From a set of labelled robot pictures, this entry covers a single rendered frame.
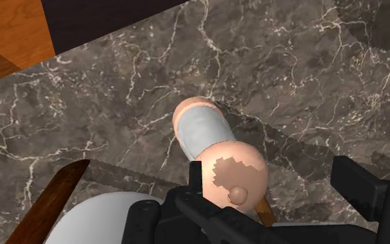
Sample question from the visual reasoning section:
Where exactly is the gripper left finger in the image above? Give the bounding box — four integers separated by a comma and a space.
121, 159, 285, 244

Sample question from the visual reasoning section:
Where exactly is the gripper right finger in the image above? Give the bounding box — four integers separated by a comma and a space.
330, 155, 390, 244

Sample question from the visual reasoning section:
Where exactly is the light brown wooden stick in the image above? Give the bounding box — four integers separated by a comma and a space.
254, 195, 278, 228

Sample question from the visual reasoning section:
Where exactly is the peach figure with grey band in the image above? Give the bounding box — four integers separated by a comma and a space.
172, 96, 269, 214

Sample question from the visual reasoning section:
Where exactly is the white round bowl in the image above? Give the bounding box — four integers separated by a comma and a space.
44, 191, 166, 244

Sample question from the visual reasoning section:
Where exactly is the dark brown wooden utensil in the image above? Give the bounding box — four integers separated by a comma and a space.
4, 158, 91, 244

